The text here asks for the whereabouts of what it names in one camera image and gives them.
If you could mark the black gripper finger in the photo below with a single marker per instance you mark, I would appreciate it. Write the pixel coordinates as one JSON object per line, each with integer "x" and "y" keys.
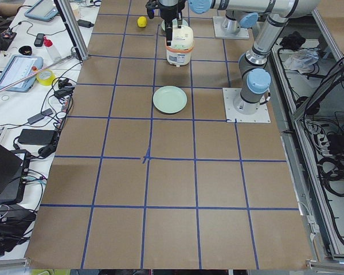
{"x": 179, "y": 21}
{"x": 169, "y": 31}

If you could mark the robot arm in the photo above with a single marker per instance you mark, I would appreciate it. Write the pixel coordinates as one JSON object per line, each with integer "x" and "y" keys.
{"x": 256, "y": 80}
{"x": 246, "y": 19}

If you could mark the green plate near arm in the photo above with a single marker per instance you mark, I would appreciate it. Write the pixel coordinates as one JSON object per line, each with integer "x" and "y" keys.
{"x": 169, "y": 99}
{"x": 175, "y": 23}

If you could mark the white rice cooker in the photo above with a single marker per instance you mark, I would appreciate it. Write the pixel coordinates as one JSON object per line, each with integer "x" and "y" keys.
{"x": 182, "y": 43}

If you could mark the yellow toy potato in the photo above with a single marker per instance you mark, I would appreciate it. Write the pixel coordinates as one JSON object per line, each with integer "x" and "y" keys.
{"x": 142, "y": 22}

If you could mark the blue tablet far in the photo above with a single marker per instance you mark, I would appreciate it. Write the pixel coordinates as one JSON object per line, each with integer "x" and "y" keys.
{"x": 43, "y": 10}

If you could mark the blue tablet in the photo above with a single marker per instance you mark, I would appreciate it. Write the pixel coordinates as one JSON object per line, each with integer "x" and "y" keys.
{"x": 43, "y": 10}
{"x": 18, "y": 67}

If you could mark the clear bottle red cap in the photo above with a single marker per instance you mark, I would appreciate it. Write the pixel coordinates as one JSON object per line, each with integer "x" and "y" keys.
{"x": 51, "y": 49}

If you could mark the yellow tape roll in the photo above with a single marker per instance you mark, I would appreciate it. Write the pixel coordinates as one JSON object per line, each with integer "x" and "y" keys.
{"x": 45, "y": 77}

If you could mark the blue tablet near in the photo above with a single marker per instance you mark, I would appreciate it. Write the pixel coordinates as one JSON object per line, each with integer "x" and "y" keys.
{"x": 18, "y": 67}

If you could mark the black power adapter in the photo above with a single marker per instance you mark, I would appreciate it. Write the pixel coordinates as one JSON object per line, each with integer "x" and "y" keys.
{"x": 36, "y": 136}

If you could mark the black laptop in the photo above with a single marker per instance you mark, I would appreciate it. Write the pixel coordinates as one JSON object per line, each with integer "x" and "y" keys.
{"x": 13, "y": 170}

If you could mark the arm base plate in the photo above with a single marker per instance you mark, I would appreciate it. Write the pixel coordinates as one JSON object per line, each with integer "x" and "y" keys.
{"x": 225, "y": 28}
{"x": 239, "y": 111}

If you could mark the aluminium frame post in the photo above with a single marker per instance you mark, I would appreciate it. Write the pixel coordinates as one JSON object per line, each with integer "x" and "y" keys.
{"x": 71, "y": 25}

